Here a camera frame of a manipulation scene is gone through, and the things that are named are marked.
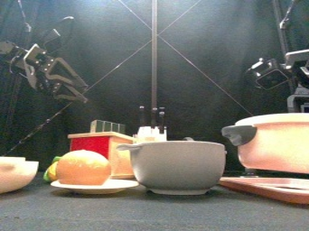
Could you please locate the white bowl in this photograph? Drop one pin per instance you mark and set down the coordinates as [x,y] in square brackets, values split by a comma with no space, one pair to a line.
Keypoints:
[17,174]

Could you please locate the vertical metal frame pole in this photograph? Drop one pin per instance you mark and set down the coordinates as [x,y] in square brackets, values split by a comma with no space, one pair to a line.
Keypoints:
[154,60]

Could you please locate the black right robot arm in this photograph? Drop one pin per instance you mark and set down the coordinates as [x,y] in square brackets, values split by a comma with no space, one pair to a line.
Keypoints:
[299,75]

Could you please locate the grey ceramic bowl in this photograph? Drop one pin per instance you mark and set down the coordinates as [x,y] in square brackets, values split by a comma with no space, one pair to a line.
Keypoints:
[181,165]

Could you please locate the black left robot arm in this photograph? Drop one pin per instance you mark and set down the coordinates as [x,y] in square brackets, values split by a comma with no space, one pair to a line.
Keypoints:
[17,39]

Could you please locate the orange fruit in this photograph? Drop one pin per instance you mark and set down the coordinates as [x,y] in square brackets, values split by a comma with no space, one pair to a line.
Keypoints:
[82,168]

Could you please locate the pink flat tray plate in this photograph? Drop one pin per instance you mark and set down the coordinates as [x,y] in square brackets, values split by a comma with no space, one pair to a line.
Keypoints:
[274,188]

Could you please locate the yellow green toy corn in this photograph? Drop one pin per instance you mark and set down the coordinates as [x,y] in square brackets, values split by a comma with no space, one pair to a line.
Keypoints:
[51,173]

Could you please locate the white round plate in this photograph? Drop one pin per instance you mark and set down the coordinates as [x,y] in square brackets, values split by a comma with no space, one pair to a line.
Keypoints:
[105,186]

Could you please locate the red wooden box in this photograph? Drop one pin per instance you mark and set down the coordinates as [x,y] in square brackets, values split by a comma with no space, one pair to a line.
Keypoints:
[90,143]

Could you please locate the grey green block row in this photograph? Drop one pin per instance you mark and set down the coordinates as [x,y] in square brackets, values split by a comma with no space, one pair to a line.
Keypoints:
[106,126]

